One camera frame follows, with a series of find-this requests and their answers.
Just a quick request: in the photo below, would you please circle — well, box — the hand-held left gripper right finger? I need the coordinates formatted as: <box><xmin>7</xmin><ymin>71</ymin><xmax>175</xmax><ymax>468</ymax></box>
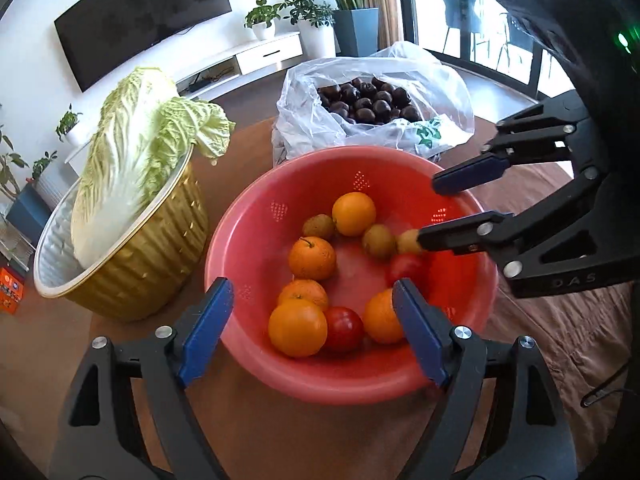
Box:
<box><xmin>391</xmin><ymin>277</ymin><xmax>581</xmax><ymax>480</ymax></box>

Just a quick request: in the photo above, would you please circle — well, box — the napa cabbage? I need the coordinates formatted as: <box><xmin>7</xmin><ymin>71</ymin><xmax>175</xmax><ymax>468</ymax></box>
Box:
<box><xmin>70</xmin><ymin>66</ymin><xmax>237</xmax><ymax>268</ymax></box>

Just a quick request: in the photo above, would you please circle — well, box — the orange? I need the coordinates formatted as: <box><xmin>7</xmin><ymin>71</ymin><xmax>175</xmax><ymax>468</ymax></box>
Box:
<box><xmin>288</xmin><ymin>236</ymin><xmax>337</xmax><ymax>281</ymax></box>
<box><xmin>362</xmin><ymin>288</ymin><xmax>406</xmax><ymax>345</ymax></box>
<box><xmin>332</xmin><ymin>192</ymin><xmax>377</xmax><ymax>237</ymax></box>
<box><xmin>268</xmin><ymin>300</ymin><xmax>328</xmax><ymax>359</ymax></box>
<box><xmin>277</xmin><ymin>280</ymin><xmax>330</xmax><ymax>312</ymax></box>

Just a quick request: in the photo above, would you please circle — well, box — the large-leaf plant in dark planter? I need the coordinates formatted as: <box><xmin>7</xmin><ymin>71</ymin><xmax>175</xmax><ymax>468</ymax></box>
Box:
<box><xmin>296</xmin><ymin>0</ymin><xmax>381</xmax><ymax>58</ymax></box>

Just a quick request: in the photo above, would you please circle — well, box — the white wire rack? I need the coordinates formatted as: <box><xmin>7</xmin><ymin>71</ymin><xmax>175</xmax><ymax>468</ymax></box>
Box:
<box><xmin>0</xmin><ymin>220</ymin><xmax>37</xmax><ymax>273</ymax></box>

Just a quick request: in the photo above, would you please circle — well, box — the plant in ribbed white planter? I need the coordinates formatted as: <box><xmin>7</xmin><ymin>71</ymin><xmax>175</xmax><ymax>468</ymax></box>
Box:
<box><xmin>31</xmin><ymin>150</ymin><xmax>67</xmax><ymax>211</ymax></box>

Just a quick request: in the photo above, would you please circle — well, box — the beige curtain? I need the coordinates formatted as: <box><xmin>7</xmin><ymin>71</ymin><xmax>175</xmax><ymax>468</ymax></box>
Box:
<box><xmin>362</xmin><ymin>0</ymin><xmax>401</xmax><ymax>52</ymax></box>

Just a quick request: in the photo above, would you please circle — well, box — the white television stand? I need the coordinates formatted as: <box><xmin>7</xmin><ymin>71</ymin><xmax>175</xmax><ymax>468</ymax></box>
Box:
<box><xmin>175</xmin><ymin>31</ymin><xmax>303</xmax><ymax>103</ymax></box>

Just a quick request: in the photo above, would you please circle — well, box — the clear plastic bag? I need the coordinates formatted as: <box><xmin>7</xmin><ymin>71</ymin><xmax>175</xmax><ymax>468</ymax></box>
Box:
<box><xmin>271</xmin><ymin>41</ymin><xmax>475</xmax><ymax>168</ymax></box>

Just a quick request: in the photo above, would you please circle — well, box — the orange cardboard box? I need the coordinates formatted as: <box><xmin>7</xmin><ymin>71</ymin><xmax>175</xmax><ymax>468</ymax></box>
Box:
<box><xmin>0</xmin><ymin>266</ymin><xmax>26</xmax><ymax>316</ymax></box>

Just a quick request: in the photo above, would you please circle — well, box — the pile of dark chestnuts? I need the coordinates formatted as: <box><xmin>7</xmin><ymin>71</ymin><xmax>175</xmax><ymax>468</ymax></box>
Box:
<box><xmin>316</xmin><ymin>77</ymin><xmax>423</xmax><ymax>126</ymax></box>

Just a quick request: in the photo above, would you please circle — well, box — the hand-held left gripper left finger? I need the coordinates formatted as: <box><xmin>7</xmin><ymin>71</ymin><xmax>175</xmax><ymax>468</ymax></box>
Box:
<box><xmin>45</xmin><ymin>276</ymin><xmax>236</xmax><ymax>480</ymax></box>

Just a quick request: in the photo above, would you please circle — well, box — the tall plant in grey planter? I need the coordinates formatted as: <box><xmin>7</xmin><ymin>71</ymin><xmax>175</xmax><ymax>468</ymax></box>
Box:
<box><xmin>0</xmin><ymin>105</ymin><xmax>51</xmax><ymax>246</ymax></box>

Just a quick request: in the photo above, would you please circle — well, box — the bushy plant in white planter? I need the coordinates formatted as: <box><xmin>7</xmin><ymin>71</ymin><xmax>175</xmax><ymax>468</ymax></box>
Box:
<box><xmin>284</xmin><ymin>0</ymin><xmax>337</xmax><ymax>59</ymax></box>

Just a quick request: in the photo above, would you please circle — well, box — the red tomato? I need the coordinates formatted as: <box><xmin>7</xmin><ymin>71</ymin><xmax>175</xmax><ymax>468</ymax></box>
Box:
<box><xmin>385</xmin><ymin>254</ymin><xmax>431</xmax><ymax>292</ymax></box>
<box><xmin>324</xmin><ymin>306</ymin><xmax>365</xmax><ymax>353</ymax></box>

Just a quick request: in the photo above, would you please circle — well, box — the black cable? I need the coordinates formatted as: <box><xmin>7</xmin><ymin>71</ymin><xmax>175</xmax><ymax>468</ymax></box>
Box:
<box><xmin>579</xmin><ymin>360</ymin><xmax>640</xmax><ymax>409</ymax></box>

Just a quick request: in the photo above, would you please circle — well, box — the small plant in white pot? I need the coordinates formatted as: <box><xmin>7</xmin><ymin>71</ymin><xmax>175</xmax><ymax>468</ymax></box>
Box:
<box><xmin>55</xmin><ymin>105</ymin><xmax>92</xmax><ymax>148</ymax></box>

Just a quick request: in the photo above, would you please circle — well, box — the black sliding door frame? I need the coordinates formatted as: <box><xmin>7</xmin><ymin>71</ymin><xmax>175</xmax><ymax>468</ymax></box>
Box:
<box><xmin>394</xmin><ymin>0</ymin><xmax>640</xmax><ymax>106</ymax></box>

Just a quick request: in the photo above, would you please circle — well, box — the brown longan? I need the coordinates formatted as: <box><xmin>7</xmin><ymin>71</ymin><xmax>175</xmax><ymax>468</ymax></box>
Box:
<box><xmin>362</xmin><ymin>224</ymin><xmax>397</xmax><ymax>260</ymax></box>
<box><xmin>396</xmin><ymin>230</ymin><xmax>421</xmax><ymax>256</ymax></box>
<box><xmin>302</xmin><ymin>214</ymin><xmax>336</xmax><ymax>241</ymax></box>

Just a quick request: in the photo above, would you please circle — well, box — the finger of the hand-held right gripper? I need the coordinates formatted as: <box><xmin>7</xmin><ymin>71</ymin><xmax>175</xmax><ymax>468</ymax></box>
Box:
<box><xmin>431</xmin><ymin>91</ymin><xmax>593</xmax><ymax>197</ymax></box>
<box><xmin>416</xmin><ymin>166</ymin><xmax>615</xmax><ymax>282</ymax></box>

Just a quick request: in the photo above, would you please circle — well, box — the gold foil bowl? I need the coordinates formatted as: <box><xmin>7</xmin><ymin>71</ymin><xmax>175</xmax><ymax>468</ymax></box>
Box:
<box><xmin>32</xmin><ymin>147</ymin><xmax>211</xmax><ymax>322</ymax></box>

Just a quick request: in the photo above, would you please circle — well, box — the red plastic basin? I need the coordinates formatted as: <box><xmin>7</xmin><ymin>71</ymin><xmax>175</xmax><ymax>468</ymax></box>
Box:
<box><xmin>204</xmin><ymin>146</ymin><xmax>499</xmax><ymax>406</ymax></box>

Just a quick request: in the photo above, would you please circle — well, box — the black wall television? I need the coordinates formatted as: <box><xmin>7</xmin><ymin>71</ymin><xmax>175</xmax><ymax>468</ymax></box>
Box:
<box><xmin>54</xmin><ymin>0</ymin><xmax>233</xmax><ymax>93</ymax></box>

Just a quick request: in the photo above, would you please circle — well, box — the dark outdoor chair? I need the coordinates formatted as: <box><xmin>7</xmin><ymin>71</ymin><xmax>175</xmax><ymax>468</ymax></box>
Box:
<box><xmin>496</xmin><ymin>12</ymin><xmax>547</xmax><ymax>75</ymax></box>
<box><xmin>436</xmin><ymin>0</ymin><xmax>483</xmax><ymax>37</ymax></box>

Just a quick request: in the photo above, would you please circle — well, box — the leafy plant in white pot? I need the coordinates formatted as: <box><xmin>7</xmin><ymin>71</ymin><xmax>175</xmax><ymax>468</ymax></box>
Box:
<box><xmin>244</xmin><ymin>0</ymin><xmax>282</xmax><ymax>41</ymax></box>

